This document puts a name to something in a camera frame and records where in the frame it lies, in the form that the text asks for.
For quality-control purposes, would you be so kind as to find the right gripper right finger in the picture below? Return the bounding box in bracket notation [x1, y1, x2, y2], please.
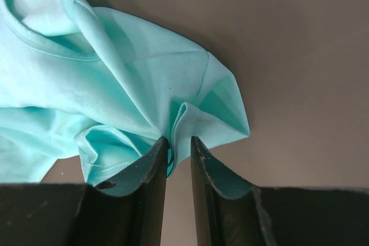
[191, 137, 368, 245]

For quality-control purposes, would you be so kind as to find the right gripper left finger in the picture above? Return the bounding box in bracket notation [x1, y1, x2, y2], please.
[1, 137, 169, 245]

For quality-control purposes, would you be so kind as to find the teal t shirt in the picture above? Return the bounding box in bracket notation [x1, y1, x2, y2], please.
[1, 0, 250, 186]

